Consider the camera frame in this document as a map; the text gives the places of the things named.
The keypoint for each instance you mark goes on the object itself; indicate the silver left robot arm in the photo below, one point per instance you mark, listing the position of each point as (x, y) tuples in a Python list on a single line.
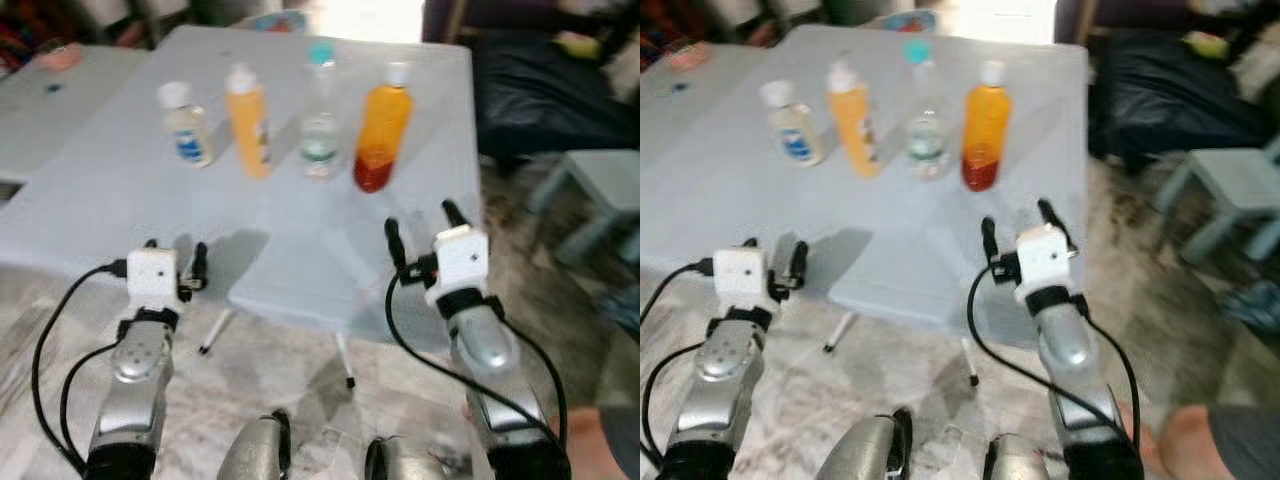
[(135, 390), (715, 390)]

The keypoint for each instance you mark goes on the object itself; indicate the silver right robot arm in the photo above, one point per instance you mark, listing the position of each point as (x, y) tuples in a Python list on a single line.
[(1065, 345), (485, 345)]

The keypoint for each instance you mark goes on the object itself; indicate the white folding table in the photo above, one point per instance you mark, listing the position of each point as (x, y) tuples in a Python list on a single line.
[(300, 230), (900, 230)]

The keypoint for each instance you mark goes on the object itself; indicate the orange red drink bottle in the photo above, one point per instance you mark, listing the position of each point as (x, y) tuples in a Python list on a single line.
[(986, 130), (382, 130)]

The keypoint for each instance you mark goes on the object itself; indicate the small milky white-capped bottle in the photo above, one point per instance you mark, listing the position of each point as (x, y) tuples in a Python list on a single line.
[(798, 135), (190, 135)]

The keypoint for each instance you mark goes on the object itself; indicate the clear bottle teal cap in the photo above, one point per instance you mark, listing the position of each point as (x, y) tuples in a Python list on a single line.
[(320, 130), (927, 130)]

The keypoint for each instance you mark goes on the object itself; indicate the yellow juice bottle white cap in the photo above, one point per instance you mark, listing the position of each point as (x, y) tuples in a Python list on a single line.
[(856, 125), (250, 125)]

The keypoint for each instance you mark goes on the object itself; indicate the grey plastic stool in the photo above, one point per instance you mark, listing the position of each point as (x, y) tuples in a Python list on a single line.
[(600, 185), (1235, 190)]

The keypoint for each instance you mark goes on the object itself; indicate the black sofa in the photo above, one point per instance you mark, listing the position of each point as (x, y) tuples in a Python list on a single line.
[(550, 95), (1170, 95)]

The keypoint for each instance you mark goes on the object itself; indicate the silver left robot leg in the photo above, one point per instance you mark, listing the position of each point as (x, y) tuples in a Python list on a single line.
[(865, 450), (255, 450)]

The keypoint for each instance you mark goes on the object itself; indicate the silver robot leg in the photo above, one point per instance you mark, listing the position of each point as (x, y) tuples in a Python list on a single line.
[(1015, 460), (405, 462), (865, 450), (255, 450)]

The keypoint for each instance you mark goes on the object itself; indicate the silver right robot leg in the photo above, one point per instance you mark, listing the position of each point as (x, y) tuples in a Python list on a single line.
[(1015, 460), (405, 462)]

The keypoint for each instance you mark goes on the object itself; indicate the pink bowl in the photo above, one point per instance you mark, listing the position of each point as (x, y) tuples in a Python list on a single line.
[(60, 57), (690, 54)]

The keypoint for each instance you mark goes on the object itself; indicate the yellow green object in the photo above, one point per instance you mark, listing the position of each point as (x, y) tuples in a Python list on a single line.
[(578, 45), (1205, 45)]

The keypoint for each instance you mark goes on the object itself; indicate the dark blue shoe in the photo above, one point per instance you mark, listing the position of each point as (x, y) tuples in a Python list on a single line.
[(1255, 305)]

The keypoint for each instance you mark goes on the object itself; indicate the blue patterned plate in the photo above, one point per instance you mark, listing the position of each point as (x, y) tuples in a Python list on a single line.
[(280, 20), (910, 20)]

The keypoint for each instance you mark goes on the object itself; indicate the person's bare leg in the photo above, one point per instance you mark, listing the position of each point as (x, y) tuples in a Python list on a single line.
[(1200, 445), (590, 445)]

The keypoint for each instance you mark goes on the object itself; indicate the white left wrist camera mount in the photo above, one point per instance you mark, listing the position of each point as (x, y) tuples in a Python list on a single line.
[(152, 276), (740, 274)]

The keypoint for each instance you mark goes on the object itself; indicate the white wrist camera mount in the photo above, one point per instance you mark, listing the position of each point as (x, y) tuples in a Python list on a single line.
[(152, 276), (458, 262), (1045, 260), (740, 274)]

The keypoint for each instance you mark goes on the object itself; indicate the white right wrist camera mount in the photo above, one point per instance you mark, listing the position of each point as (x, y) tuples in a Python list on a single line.
[(1045, 260), (458, 262)]

